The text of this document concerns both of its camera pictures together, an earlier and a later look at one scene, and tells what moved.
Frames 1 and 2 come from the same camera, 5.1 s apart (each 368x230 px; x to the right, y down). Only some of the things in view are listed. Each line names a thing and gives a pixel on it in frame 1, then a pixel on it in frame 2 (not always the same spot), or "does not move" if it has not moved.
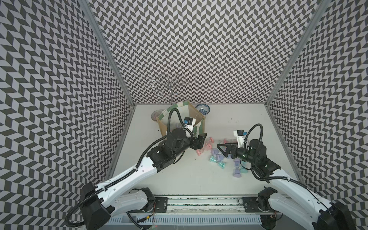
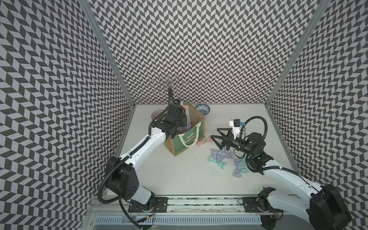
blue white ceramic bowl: (204, 109) does not move
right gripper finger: (231, 149) to (225, 142)
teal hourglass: (221, 164) does not move
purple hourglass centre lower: (220, 157) does not move
